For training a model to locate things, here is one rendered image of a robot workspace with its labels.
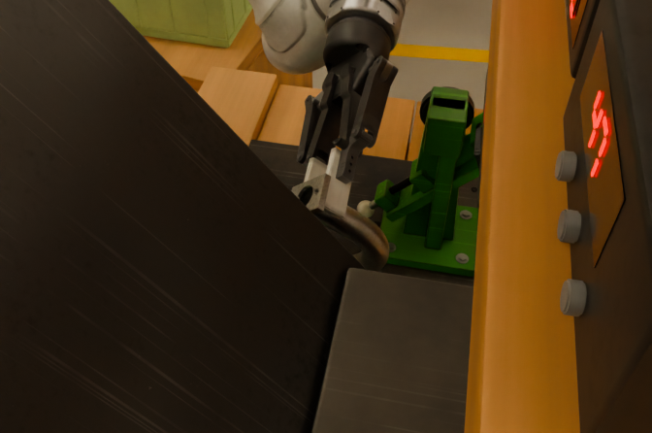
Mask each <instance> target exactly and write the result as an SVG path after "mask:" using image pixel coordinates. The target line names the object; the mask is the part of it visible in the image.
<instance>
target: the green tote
mask: <svg viewBox="0 0 652 433"><path fill-rule="evenodd" d="M109 1H110V2H111V3H112V4H113V5H114V6H115V7H116V8H117V9H118V10H119V11H120V12H121V13H122V14H123V15H124V16H125V18H126V19H127V20H128V21H129V22H130V23H131V24H132V25H133V26H134V27H135V28H136V29H137V30H138V31H139V32H140V33H141V34H142V35H143V36H149V37H155V38H162V39H169V40H175V41H182V42H188V43H194V44H201V45H208V46H214V47H221V48H230V46H231V44H232V43H233V41H234V39H235V38H236V36H237V34H238V33H239V31H240V29H241V28H242V26H243V24H244V23H245V20H246V19H247V17H248V15H249V14H250V12H251V10H252V6H251V5H250V3H249V1H248V0H109Z"/></svg>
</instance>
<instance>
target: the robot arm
mask: <svg viewBox="0 0 652 433"><path fill-rule="evenodd" d="M248 1H249V3H250V5H251V6H252V9H253V11H254V16H255V23H256V24H257V25H258V26H259V28H260V29H261V30H262V45H263V50H264V52H265V54H266V57H267V58H268V60H269V61H270V63H271V64H272V65H273V66H275V67H276V68H277V69H279V70H280V71H281V72H284V73H287V74H292V75H302V74H306V73H310V72H313V71H315V70H318V69H320V68H322V67H323V66H326V68H327V72H328V74H327V76H326V78H325V80H324V82H323V85H322V91H321V92H320V93H319V94H318V95H317V96H316V97H315V98H314V97H313V96H311V95H309V96H308V97H307V98H306V100H305V107H306V114H305V119H304V124H303V129H302V134H301V140H300V145H299V149H298V154H297V162H299V163H301V164H302V165H304V166H306V167H307V172H306V175H305V179H304V182H306V181H309V180H311V179H313V178H316V177H318V176H320V175H323V174H325V173H326V174H328V175H329V176H331V180H330V184H329V188H328V193H327V197H326V202H325V206H324V211H325V212H326V213H328V214H330V215H332V216H333V217H336V218H338V219H343V218H344V216H345V211H346V206H347V201H348V196H349V191H350V187H351V182H352V180H353V178H354V174H355V168H356V164H357V159H358V158H359V157H360V156H361V155H362V153H363V149H364V148H365V147H368V148H369V149H370V148H372V147H373V146H374V145H375V141H376V138H377V134H378V130H379V126H380V124H381V120H382V116H383V112H384V109H385V105H386V101H387V97H388V94H389V90H390V86H391V84H392V82H393V81H394V79H395V77H396V75H397V73H398V70H399V69H398V68H397V67H396V66H394V65H393V64H392V63H391V62H389V61H388V59H389V54H390V51H391V50H393V49H394V48H395V47H396V46H397V44H398V41H399V37H400V32H401V26H402V21H403V18H404V15H405V10H406V4H407V2H408V0H248ZM365 129H367V130H368V133H367V132H365ZM339 135H340V136H339ZM336 146H337V147H338V148H340V149H342V150H339V149H337V148H336Z"/></svg>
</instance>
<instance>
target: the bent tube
mask: <svg viewBox="0 0 652 433"><path fill-rule="evenodd" d="M330 180H331V176H329V175H328V174H326V173H325V174H323V175H320V176H318V177H316V178H313V179H311V180H309V181H306V182H304V183H300V184H298V185H296V186H293V187H292V190H291V191H292V192H293V193H294V194H295V195H296V196H297V197H298V198H299V199H300V201H301V202H302V203H303V204H304V205H305V206H306V207H307V208H308V209H309V210H310V211H311V212H312V213H313V214H314V215H315V216H316V217H317V218H318V219H319V220H320V221H321V223H322V224H323V225H325V226H326V227H328V228H330V229H332V230H333V231H335V232H337V233H339V234H341V235H342V236H344V237H345V238H347V239H348V240H350V241H352V242H353V243H355V244H356V245H357V246H358V247H359V248H360V249H361V250H362V251H361V252H359V253H357V254H353V256H354V257H355V258H356V259H357V260H358V261H359V262H360V263H361V264H362V265H363V266H364V267H365V269H366V270H370V271H376V272H378V271H380V270H381V269H382V268H383V267H384V265H385V264H386V262H387V260H388V257H389V244H388V241H387V238H386V236H385V235H384V233H383V232H382V230H381V229H380V228H379V227H378V226H377V225H376V224H375V223H374V222H373V221H372V220H370V219H369V218H367V217H366V216H364V215H362V214H361V213H359V212H357V211H356V210H354V209H352V208H351V207H349V206H346V211H345V216H344V218H343V219H338V218H336V217H334V216H332V215H330V214H328V213H326V212H325V211H324V206H325V202H326V197H327V193H328V188H329V184H330Z"/></svg>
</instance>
